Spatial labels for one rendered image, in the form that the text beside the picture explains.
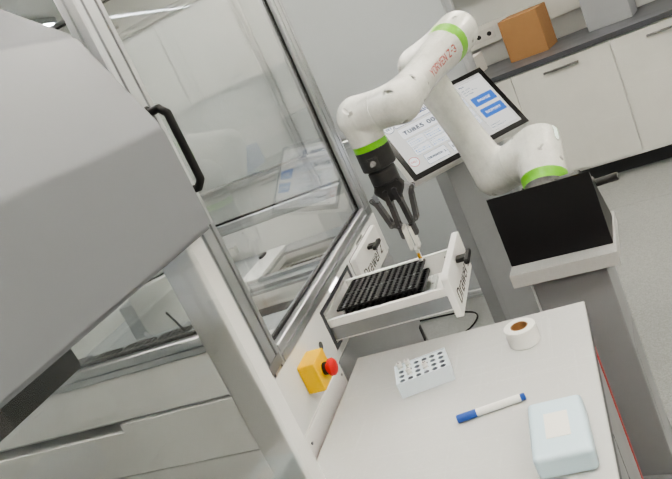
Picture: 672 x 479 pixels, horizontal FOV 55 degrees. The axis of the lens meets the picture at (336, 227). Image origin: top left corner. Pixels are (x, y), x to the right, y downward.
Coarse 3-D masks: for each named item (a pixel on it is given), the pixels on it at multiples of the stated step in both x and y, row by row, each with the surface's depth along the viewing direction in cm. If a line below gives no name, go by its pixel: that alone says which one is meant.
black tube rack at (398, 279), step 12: (408, 264) 176; (372, 276) 179; (384, 276) 175; (396, 276) 171; (408, 276) 168; (348, 288) 178; (360, 288) 175; (372, 288) 170; (384, 288) 167; (396, 288) 163; (408, 288) 160; (420, 288) 165; (348, 300) 170; (360, 300) 167; (372, 300) 163; (384, 300) 167; (348, 312) 168
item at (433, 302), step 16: (432, 256) 177; (432, 272) 179; (336, 304) 176; (384, 304) 159; (400, 304) 157; (416, 304) 156; (432, 304) 155; (448, 304) 154; (336, 320) 164; (352, 320) 163; (368, 320) 161; (384, 320) 160; (400, 320) 159; (336, 336) 165; (352, 336) 164
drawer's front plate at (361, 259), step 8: (368, 232) 209; (376, 232) 215; (368, 240) 205; (360, 248) 197; (384, 248) 217; (352, 256) 193; (360, 256) 195; (368, 256) 201; (384, 256) 215; (352, 264) 190; (360, 264) 193; (368, 264) 199; (360, 272) 191
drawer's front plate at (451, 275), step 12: (456, 240) 170; (456, 252) 166; (444, 264) 157; (456, 264) 162; (444, 276) 150; (456, 276) 158; (468, 276) 170; (444, 288) 151; (456, 288) 154; (456, 300) 151; (456, 312) 152
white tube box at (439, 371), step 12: (444, 348) 147; (420, 360) 147; (432, 360) 146; (444, 360) 143; (396, 372) 146; (420, 372) 142; (432, 372) 140; (444, 372) 140; (396, 384) 141; (408, 384) 141; (420, 384) 141; (432, 384) 141; (408, 396) 142
